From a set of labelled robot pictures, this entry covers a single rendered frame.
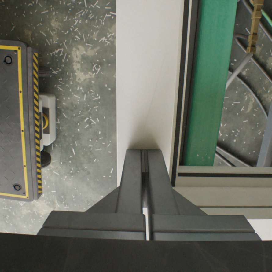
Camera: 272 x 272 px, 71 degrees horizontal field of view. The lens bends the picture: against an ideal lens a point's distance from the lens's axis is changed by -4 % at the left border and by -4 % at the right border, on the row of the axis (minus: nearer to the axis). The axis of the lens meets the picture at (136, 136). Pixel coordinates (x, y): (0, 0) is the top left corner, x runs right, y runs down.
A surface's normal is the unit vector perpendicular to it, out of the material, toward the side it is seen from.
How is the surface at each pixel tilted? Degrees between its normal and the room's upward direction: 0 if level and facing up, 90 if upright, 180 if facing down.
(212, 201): 90
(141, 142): 0
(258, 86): 0
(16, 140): 0
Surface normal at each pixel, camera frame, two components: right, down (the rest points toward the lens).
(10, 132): -0.02, 0.29
